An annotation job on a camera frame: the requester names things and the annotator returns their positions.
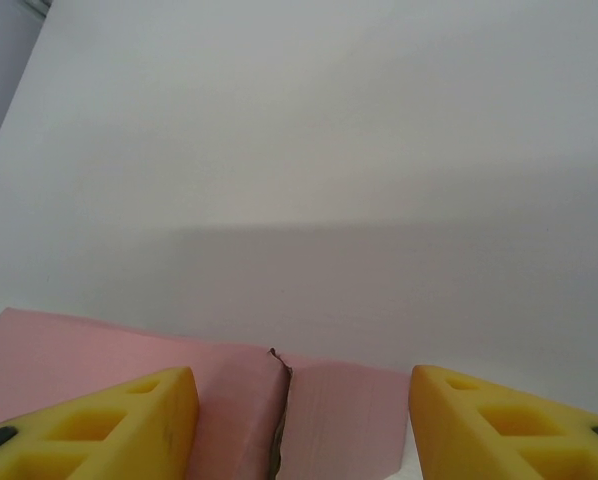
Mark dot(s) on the pink paper box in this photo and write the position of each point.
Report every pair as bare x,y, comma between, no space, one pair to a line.
239,400

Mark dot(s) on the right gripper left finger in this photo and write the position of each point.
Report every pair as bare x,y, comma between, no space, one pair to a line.
104,440

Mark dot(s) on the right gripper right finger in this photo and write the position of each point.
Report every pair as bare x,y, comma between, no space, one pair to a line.
504,440

